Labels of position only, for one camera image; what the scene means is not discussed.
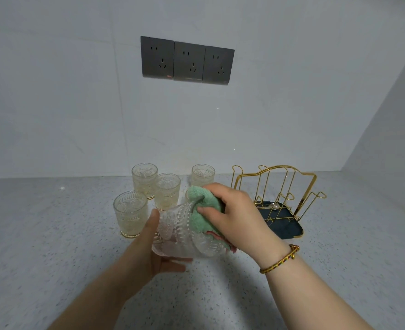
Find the person's right hand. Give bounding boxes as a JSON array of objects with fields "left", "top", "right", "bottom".
[{"left": 196, "top": 183, "right": 291, "bottom": 269}]

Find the person's left hand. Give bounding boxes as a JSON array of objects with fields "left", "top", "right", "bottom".
[{"left": 119, "top": 209, "right": 193, "bottom": 286}]

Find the gold wire cup rack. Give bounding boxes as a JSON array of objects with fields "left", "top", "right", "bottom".
[{"left": 231, "top": 165, "right": 327, "bottom": 240}]

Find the single embossed clear glass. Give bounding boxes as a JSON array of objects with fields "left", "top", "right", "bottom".
[{"left": 151, "top": 197, "right": 234, "bottom": 260}]

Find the cluster of embossed glasses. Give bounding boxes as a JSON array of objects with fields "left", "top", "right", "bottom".
[{"left": 113, "top": 163, "right": 216, "bottom": 239}]

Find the green cloth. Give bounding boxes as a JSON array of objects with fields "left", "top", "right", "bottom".
[{"left": 187, "top": 185, "right": 238, "bottom": 253}]

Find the person's left forearm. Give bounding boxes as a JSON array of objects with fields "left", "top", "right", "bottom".
[{"left": 48, "top": 268, "right": 145, "bottom": 330}]

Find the person's right forearm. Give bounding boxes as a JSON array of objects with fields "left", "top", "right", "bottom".
[{"left": 263, "top": 250, "right": 375, "bottom": 330}]

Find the gold bracelet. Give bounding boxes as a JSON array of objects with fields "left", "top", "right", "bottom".
[{"left": 259, "top": 244, "right": 301, "bottom": 275}]

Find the grey wall socket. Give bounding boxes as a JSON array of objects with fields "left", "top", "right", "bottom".
[
  {"left": 173, "top": 41, "right": 207, "bottom": 83},
  {"left": 202, "top": 45, "right": 235, "bottom": 86},
  {"left": 140, "top": 36, "right": 175, "bottom": 80}
]

